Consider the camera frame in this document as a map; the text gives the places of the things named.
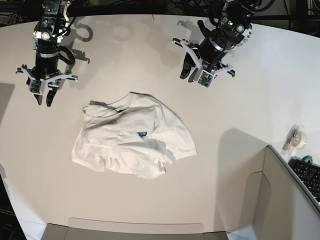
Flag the white printed t-shirt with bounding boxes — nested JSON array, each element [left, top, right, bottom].
[[71, 92, 197, 179]]

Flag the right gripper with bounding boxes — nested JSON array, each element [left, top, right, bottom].
[[15, 48, 78, 107]]

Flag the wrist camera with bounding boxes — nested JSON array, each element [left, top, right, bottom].
[[27, 78, 45, 95], [197, 71, 215, 88]]

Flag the grey cardboard box right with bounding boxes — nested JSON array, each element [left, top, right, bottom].
[[223, 144, 320, 240]]

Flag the black monitor left edge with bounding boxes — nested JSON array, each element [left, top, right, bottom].
[[0, 177, 27, 240]]

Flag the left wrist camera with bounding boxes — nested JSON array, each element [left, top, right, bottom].
[[197, 71, 215, 88]]

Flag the black computer keyboard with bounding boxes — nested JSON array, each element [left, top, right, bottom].
[[288, 157, 320, 203]]

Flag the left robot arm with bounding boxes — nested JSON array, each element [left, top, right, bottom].
[[171, 0, 274, 88]]

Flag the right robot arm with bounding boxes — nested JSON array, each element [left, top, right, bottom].
[[15, 0, 78, 107]]

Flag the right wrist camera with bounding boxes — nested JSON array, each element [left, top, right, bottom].
[[27, 78, 45, 95]]

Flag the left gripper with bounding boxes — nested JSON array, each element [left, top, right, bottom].
[[171, 37, 235, 82]]

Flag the clear tape dispenser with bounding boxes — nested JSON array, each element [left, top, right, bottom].
[[282, 124, 307, 156]]

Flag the green tape roll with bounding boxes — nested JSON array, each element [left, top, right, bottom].
[[301, 155, 313, 165]]

